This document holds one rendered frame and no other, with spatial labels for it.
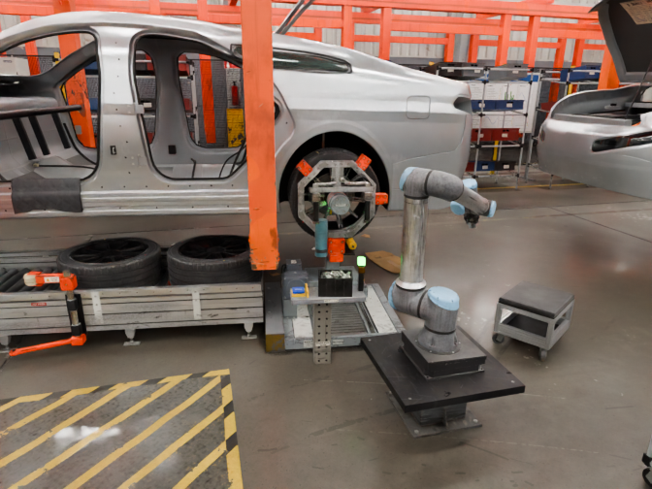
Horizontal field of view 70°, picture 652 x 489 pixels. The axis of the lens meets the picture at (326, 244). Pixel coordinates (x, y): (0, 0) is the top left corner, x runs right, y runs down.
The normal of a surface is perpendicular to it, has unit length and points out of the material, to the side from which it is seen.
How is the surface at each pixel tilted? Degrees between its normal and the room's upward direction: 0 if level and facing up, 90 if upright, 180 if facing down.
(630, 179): 105
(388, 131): 90
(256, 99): 90
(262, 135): 90
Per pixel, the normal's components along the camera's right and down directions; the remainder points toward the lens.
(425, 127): 0.13, 0.32
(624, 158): -0.75, 0.19
